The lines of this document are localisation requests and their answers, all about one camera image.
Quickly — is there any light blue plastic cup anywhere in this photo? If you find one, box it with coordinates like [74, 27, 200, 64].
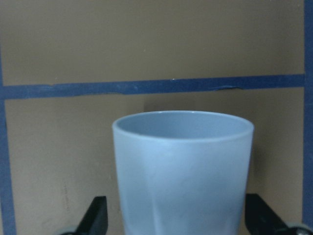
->
[112, 111, 254, 235]

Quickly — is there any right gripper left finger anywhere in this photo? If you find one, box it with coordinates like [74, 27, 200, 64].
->
[62, 196, 108, 235]

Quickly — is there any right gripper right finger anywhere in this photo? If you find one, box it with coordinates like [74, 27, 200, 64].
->
[245, 193, 313, 235]

